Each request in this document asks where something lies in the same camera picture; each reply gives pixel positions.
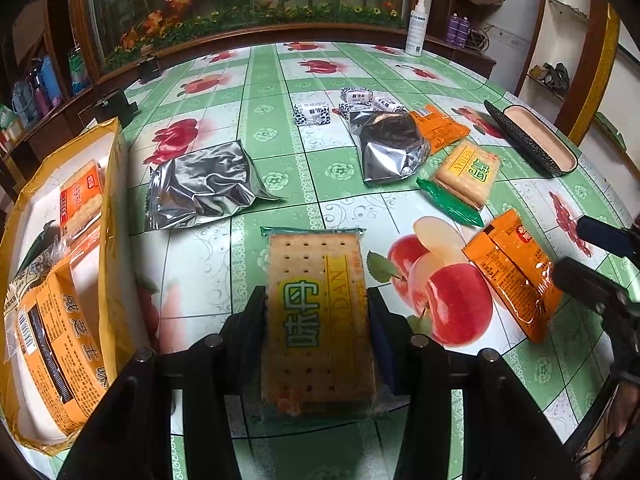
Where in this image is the white spray bottle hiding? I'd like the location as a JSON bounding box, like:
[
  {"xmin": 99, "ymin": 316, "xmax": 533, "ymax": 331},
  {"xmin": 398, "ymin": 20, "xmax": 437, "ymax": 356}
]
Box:
[{"xmin": 404, "ymin": 0, "xmax": 425, "ymax": 57}]

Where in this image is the yellow cardboard box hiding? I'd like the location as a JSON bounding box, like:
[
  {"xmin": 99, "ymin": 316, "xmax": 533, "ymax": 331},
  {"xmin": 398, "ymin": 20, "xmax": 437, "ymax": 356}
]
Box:
[{"xmin": 0, "ymin": 117, "xmax": 133, "ymax": 456}]

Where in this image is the small orange snack packet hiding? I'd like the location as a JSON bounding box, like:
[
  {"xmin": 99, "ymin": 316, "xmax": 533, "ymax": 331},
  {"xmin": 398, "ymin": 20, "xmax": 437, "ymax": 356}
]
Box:
[
  {"xmin": 462, "ymin": 209, "xmax": 565, "ymax": 344},
  {"xmin": 409, "ymin": 105, "xmax": 471, "ymax": 155}
]

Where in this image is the black tangled cable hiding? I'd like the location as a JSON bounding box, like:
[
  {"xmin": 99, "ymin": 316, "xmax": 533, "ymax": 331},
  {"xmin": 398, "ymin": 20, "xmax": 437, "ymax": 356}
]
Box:
[{"xmin": 467, "ymin": 25, "xmax": 493, "ymax": 53}]

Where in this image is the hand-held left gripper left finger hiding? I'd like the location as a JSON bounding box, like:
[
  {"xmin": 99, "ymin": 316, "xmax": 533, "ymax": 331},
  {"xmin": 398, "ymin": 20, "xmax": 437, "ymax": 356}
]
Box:
[{"xmin": 57, "ymin": 285, "xmax": 268, "ymax": 480}]

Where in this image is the light blue jug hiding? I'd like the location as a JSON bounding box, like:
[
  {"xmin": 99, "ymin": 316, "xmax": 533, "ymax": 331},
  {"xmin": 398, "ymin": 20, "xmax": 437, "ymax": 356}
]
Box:
[{"xmin": 12, "ymin": 80, "xmax": 38, "ymax": 128}]

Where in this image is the green bottle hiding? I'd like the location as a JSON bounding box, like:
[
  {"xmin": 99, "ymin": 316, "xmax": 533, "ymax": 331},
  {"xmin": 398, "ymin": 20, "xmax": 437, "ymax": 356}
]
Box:
[{"xmin": 67, "ymin": 45, "xmax": 91, "ymax": 95}]

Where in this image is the large orange snack packet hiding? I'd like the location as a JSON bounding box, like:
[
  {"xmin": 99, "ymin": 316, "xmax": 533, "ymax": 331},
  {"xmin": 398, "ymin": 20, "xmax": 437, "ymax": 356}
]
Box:
[{"xmin": 15, "ymin": 260, "xmax": 112, "ymax": 436}]

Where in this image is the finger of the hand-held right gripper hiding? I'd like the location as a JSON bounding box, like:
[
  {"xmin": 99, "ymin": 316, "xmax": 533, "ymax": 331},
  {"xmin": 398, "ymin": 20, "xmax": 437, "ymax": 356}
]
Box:
[
  {"xmin": 551, "ymin": 257, "xmax": 633, "ymax": 313},
  {"xmin": 575, "ymin": 215, "xmax": 640, "ymax": 257}
]

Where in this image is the small black box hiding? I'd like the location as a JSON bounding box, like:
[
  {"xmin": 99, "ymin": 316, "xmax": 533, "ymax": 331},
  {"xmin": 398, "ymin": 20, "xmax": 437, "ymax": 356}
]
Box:
[{"xmin": 137, "ymin": 55, "xmax": 162, "ymax": 84}]

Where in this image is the black patterned glasses case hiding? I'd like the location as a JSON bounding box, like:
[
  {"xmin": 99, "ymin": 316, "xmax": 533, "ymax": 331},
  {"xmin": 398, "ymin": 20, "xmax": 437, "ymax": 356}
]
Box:
[{"xmin": 484, "ymin": 101, "xmax": 580, "ymax": 179}]

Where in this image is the silver foil snack packet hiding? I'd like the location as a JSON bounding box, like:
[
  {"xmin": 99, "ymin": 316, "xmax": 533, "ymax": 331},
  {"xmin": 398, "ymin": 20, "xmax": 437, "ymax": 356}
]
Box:
[
  {"xmin": 349, "ymin": 110, "xmax": 432, "ymax": 187},
  {"xmin": 146, "ymin": 140, "xmax": 282, "ymax": 232}
]

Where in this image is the blue bottle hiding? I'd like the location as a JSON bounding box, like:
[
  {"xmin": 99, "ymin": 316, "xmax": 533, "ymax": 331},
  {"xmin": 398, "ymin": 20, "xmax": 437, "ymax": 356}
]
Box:
[{"xmin": 42, "ymin": 55, "xmax": 63, "ymax": 106}]

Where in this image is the dark grey bundle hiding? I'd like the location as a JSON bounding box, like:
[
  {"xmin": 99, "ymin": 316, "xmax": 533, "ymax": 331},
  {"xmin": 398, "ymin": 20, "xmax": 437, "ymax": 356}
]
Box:
[{"xmin": 530, "ymin": 62, "xmax": 571, "ymax": 92}]

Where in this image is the orange clear-window cracker packet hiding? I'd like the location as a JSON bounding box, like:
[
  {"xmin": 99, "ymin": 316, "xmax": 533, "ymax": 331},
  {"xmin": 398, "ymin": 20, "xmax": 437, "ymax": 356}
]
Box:
[{"xmin": 59, "ymin": 160, "xmax": 107, "ymax": 246}]

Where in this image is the green cracker packet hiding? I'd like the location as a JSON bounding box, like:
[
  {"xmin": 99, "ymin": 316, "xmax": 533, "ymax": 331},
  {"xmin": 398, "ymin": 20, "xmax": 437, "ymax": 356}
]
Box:
[
  {"xmin": 416, "ymin": 142, "xmax": 502, "ymax": 227},
  {"xmin": 260, "ymin": 227, "xmax": 382, "ymax": 423}
]

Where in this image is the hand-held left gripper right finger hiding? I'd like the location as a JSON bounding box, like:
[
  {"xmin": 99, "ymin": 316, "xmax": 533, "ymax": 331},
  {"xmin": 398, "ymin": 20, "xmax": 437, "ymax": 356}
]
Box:
[{"xmin": 367, "ymin": 287, "xmax": 573, "ymax": 480}]

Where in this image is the black square container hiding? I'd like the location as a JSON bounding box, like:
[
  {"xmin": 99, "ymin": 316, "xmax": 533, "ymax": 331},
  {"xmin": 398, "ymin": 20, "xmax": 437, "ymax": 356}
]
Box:
[{"xmin": 92, "ymin": 89, "xmax": 140, "ymax": 122}]

